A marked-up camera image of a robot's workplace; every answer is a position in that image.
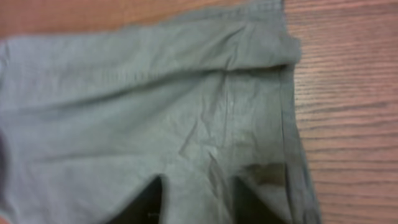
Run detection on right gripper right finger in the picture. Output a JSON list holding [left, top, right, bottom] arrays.
[[233, 177, 286, 224]]

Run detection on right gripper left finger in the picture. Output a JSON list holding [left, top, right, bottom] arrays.
[[105, 175, 164, 224]]

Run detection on grey shorts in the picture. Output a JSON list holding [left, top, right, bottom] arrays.
[[1, 1, 321, 223]]

